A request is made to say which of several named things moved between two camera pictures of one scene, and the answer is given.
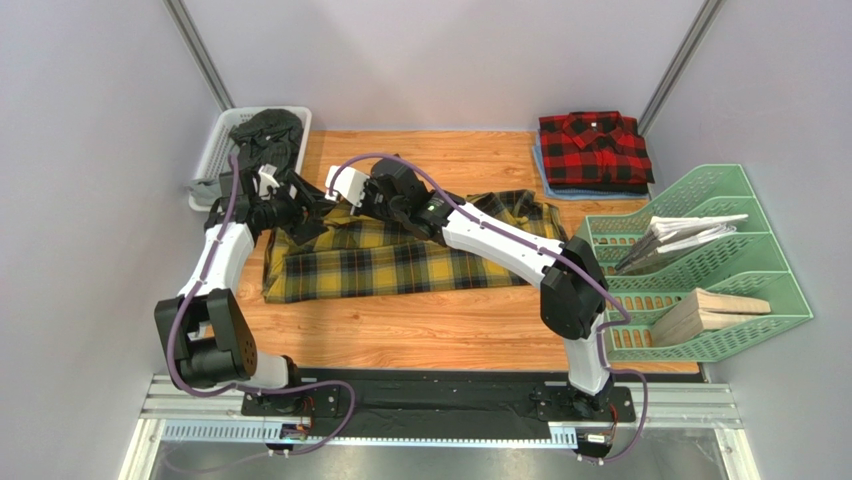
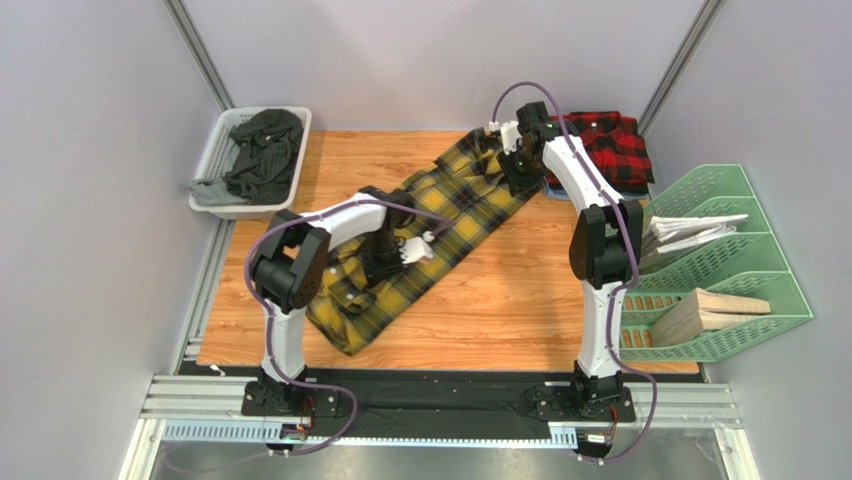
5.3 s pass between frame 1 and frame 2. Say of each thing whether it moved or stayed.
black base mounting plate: stayed
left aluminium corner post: stayed
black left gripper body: moved
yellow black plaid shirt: moved
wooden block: stayed
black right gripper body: moved
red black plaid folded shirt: stayed
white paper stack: stayed
